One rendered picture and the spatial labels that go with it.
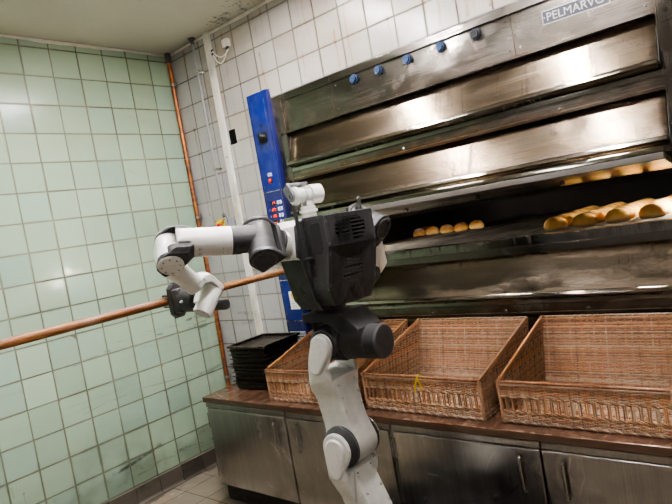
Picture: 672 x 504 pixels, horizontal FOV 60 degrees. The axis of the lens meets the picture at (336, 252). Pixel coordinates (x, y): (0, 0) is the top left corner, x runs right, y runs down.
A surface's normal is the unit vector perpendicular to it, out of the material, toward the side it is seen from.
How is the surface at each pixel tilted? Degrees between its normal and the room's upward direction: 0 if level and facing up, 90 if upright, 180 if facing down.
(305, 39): 90
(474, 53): 90
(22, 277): 90
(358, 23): 90
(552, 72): 69
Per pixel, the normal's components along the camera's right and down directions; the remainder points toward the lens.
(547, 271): -0.65, -0.16
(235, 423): -0.63, 0.15
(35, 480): 0.76, -0.10
